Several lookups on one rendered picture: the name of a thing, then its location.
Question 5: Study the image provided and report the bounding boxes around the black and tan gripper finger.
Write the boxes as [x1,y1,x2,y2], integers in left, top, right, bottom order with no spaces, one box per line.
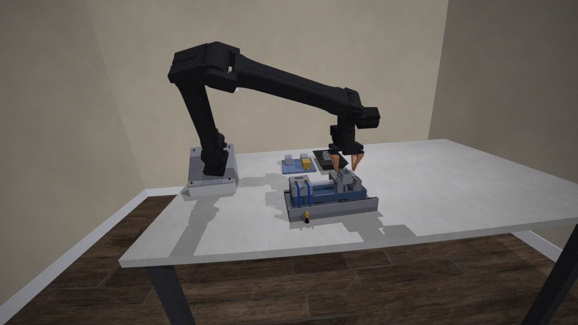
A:
[351,154,364,171]
[328,152,340,173]

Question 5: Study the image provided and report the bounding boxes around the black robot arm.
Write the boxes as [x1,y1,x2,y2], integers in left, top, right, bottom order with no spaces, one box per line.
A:
[168,42,380,176]

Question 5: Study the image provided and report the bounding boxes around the yellow block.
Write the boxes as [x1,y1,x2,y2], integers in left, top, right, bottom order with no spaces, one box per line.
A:
[302,158,311,170]

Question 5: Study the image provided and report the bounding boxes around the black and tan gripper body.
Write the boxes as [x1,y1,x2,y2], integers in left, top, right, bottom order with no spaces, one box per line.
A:
[328,129,364,155]

